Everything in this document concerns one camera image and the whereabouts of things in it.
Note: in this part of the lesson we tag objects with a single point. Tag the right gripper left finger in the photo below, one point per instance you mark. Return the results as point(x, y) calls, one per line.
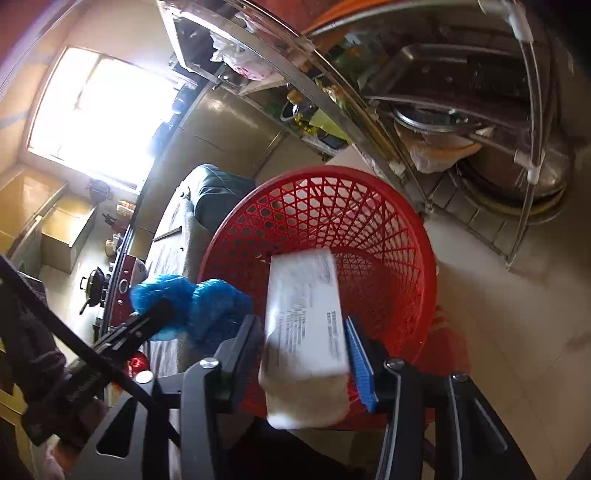
point(239, 356)

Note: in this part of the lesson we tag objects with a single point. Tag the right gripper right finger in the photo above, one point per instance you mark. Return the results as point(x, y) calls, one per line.
point(367, 358)

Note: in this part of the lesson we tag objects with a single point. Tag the blue plastic bag ball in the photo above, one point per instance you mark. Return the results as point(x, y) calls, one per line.
point(209, 312)

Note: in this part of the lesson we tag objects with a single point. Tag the white orange medicine box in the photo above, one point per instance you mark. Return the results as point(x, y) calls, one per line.
point(304, 371)

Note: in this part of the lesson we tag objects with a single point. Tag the left hand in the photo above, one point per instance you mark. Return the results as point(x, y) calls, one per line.
point(61, 456)

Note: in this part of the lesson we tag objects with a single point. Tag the red plastic basket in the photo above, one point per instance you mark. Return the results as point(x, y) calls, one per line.
point(313, 248)

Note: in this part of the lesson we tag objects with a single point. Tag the dark red built-in oven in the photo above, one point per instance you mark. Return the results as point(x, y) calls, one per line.
point(131, 273)

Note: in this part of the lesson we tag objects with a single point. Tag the grey tablecloth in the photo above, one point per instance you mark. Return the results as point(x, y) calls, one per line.
point(177, 249)

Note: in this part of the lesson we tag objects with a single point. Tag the black wok with lid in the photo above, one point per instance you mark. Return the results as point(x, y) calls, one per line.
point(94, 287)

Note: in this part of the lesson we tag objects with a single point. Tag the metal storage rack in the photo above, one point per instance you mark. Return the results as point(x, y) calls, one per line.
point(456, 103)

